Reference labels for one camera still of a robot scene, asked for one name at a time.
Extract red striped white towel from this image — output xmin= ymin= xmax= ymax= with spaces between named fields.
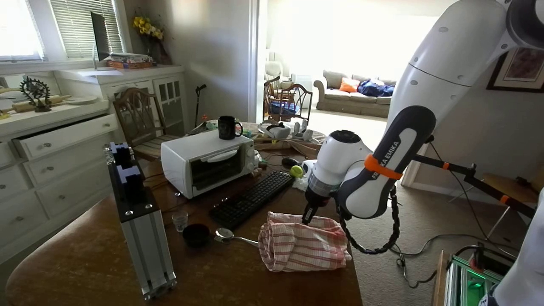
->
xmin=258 ymin=211 xmax=353 ymax=273

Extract black keyboard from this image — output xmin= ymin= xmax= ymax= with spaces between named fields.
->
xmin=209 ymin=170 xmax=295 ymax=230

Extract pair of white hand controllers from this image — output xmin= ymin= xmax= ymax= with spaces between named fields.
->
xmin=293 ymin=119 xmax=314 ymax=142

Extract white headset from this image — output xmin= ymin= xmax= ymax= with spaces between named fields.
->
xmin=259 ymin=122 xmax=292 ymax=140

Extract beige sofa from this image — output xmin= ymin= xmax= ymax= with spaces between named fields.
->
xmin=313 ymin=70 xmax=398 ymax=119

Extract group of dark wooden chairs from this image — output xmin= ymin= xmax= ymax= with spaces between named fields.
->
xmin=263 ymin=76 xmax=314 ymax=124

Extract metal spoon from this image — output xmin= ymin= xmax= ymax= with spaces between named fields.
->
xmin=214 ymin=227 xmax=260 ymax=247

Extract toaster oven door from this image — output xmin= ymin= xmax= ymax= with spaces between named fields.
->
xmin=187 ymin=146 xmax=252 ymax=197

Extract black mug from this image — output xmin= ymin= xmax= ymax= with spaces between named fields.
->
xmin=218 ymin=115 xmax=244 ymax=141

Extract orange cushion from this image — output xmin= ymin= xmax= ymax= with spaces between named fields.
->
xmin=338 ymin=77 xmax=361 ymax=94

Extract blue cloth heap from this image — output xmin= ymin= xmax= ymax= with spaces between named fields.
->
xmin=357 ymin=79 xmax=396 ymax=98

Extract small black bowl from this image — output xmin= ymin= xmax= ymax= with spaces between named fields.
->
xmin=182 ymin=224 xmax=211 ymax=249

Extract white toaster oven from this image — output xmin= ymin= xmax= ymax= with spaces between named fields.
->
xmin=160 ymin=129 xmax=257 ymax=200

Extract clear shot glass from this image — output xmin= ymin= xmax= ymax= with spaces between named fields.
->
xmin=172 ymin=210 xmax=189 ymax=233

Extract black walking cane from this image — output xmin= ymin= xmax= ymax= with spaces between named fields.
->
xmin=194 ymin=84 xmax=207 ymax=128

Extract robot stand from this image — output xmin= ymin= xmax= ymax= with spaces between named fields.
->
xmin=432 ymin=249 xmax=516 ymax=306

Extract wooden stool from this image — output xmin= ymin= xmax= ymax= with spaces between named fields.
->
xmin=450 ymin=172 xmax=544 ymax=239

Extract wooden chair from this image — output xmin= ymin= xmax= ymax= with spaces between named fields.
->
xmin=112 ymin=87 xmax=181 ymax=162

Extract stack of books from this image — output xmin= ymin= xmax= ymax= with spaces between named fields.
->
xmin=106 ymin=52 xmax=154 ymax=70

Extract framed picture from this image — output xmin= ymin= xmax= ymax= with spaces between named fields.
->
xmin=486 ymin=47 xmax=544 ymax=94

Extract yellow flowers in vase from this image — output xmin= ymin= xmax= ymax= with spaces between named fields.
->
xmin=132 ymin=15 xmax=171 ymax=65

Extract white sideboard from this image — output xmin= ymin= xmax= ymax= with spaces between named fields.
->
xmin=0 ymin=64 xmax=188 ymax=265

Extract white plate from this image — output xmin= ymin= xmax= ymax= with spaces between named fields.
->
xmin=63 ymin=95 xmax=99 ymax=105

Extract black monitor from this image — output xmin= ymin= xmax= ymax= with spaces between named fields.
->
xmin=90 ymin=11 xmax=111 ymax=62

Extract window with blinds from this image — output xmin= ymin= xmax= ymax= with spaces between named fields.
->
xmin=50 ymin=0 xmax=124 ymax=60

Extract black metal statue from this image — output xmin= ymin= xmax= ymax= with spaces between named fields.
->
xmin=19 ymin=76 xmax=52 ymax=113

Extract wooden rolling pin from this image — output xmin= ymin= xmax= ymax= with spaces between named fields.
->
xmin=11 ymin=94 xmax=71 ymax=114

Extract toaster oven door handle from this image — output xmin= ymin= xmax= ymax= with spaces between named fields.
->
xmin=206 ymin=149 xmax=240 ymax=164

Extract black cable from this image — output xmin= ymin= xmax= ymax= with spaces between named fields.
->
xmin=390 ymin=233 xmax=518 ymax=290

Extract aluminium profile post with blocks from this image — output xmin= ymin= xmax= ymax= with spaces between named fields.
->
xmin=105 ymin=142 xmax=178 ymax=301

